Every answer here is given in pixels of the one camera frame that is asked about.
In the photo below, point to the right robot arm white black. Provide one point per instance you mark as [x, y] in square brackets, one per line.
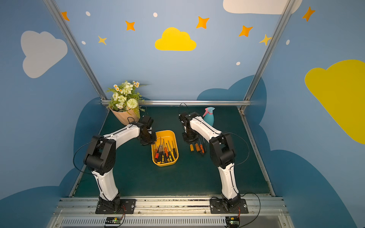
[222, 153]

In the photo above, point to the aluminium frame post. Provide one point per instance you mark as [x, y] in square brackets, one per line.
[283, 20]
[66, 31]

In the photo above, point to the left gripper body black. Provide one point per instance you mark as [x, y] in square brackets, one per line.
[148, 139]

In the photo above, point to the controller board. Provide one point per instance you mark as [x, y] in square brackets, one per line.
[232, 222]
[113, 221]

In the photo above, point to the yellow plastic storage box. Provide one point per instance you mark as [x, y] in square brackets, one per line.
[164, 150]

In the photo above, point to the terracotta flower pot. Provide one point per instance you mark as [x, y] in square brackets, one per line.
[126, 117]

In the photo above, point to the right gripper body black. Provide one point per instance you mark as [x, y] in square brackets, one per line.
[188, 137]

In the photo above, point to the left controller board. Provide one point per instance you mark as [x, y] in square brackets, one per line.
[113, 221]

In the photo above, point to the left aluminium frame post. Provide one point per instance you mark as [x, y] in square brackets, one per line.
[66, 31]

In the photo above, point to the orange black handle screwdriver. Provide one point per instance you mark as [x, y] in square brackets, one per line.
[201, 146]

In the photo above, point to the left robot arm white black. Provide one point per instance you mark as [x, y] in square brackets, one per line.
[100, 158]

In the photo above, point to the right controller board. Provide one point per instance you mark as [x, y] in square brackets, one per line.
[232, 222]

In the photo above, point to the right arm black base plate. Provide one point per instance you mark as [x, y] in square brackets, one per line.
[220, 206]

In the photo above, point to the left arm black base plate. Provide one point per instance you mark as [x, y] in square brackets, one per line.
[117, 206]

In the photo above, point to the aluminium front rail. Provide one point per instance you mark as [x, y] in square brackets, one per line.
[172, 212]

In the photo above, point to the teal spray bottle pink trigger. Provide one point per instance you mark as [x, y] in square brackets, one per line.
[208, 115]

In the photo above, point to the aluminium back frame bar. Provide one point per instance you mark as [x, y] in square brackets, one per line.
[193, 103]

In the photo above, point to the artificial white green flowers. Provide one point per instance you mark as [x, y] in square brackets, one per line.
[125, 98]

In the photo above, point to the right aluminium frame post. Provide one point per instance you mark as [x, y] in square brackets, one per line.
[283, 20]

